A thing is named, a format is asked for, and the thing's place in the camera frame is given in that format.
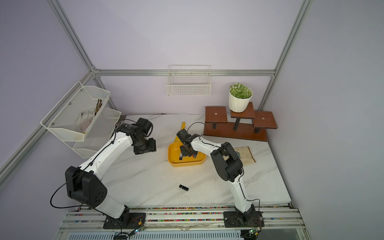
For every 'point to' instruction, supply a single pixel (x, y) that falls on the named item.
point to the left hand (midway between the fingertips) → (149, 152)
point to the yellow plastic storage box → (174, 150)
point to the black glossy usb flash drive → (183, 187)
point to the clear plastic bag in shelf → (84, 118)
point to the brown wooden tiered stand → (242, 125)
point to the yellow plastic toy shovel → (183, 126)
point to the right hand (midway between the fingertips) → (189, 152)
